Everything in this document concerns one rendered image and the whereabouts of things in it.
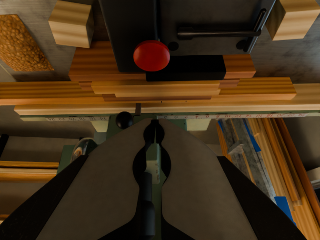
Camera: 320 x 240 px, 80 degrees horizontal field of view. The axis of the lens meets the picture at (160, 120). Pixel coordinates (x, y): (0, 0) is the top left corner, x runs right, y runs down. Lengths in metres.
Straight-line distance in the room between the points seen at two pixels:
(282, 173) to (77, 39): 1.58
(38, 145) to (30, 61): 2.78
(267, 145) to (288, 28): 1.45
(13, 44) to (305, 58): 0.45
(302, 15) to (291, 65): 0.13
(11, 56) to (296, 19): 0.39
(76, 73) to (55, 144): 2.78
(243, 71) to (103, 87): 0.19
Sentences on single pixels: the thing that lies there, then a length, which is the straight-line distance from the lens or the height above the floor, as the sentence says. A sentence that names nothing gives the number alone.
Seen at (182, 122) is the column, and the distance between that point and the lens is 0.53.
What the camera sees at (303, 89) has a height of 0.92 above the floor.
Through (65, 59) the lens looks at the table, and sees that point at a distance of 0.36.
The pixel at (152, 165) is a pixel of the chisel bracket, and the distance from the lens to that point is 0.26.
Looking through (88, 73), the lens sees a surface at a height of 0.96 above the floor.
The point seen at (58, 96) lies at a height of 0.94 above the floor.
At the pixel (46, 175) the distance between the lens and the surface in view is 2.43.
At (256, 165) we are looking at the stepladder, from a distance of 1.09.
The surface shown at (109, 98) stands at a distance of 0.34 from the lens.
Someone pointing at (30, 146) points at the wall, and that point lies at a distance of 3.16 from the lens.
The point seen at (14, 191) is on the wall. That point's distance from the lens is 3.02.
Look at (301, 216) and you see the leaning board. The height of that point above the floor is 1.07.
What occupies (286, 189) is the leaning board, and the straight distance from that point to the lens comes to 1.66.
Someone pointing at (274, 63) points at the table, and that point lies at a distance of 0.39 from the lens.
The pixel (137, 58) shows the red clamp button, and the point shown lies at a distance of 0.16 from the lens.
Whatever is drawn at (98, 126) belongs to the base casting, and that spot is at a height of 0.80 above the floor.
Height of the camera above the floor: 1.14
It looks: 30 degrees down
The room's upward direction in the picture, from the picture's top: 179 degrees clockwise
